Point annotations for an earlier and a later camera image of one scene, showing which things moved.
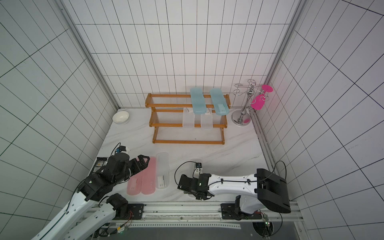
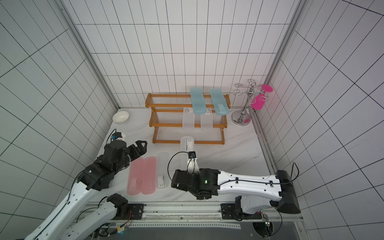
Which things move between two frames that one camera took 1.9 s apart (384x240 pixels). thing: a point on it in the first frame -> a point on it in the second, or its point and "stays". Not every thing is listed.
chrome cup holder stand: (240, 118) stays
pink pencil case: (148, 177) stays
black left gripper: (143, 165) -> (143, 150)
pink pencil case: (134, 184) stays
